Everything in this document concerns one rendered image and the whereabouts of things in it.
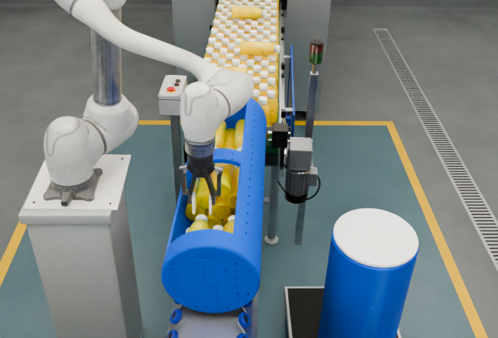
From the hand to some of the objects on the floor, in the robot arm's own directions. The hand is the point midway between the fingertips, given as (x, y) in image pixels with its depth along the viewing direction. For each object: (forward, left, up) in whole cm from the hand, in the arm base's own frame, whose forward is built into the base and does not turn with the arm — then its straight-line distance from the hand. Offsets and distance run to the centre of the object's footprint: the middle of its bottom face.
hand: (201, 204), depth 177 cm
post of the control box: (-16, +90, -119) cm, 150 cm away
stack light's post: (+50, +104, -118) cm, 165 cm away
